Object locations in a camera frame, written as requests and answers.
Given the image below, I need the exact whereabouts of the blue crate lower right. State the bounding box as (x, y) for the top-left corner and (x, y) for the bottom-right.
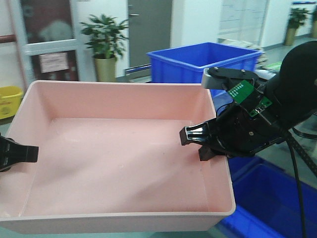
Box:
(218, 157), (302, 238)

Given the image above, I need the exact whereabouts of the pink plastic bin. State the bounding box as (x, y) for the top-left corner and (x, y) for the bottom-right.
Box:
(0, 80), (236, 234)

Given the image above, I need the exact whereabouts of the black cable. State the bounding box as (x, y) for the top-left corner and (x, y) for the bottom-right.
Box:
(262, 109), (317, 238)

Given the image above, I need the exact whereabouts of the yellow mop bucket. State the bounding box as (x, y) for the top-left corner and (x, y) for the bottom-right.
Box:
(0, 86), (23, 119)

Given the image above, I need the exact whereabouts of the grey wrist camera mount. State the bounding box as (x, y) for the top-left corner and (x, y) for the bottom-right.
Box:
(201, 66), (259, 90)

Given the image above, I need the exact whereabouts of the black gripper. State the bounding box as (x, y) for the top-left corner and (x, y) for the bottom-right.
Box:
(179, 103), (283, 162)

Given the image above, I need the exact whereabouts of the potted plant gold pot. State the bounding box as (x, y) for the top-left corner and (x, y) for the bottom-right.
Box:
(80, 14), (129, 82)

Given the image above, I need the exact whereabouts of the large blue plastic crate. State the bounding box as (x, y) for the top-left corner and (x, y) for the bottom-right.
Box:
(146, 42), (263, 98)

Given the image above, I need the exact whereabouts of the green circuit board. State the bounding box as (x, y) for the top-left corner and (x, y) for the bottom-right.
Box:
(227, 80), (272, 118)

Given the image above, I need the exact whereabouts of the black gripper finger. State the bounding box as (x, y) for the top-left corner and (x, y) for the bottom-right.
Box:
(0, 135), (39, 172)

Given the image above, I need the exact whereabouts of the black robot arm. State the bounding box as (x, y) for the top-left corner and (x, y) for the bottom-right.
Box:
(180, 41), (317, 161)

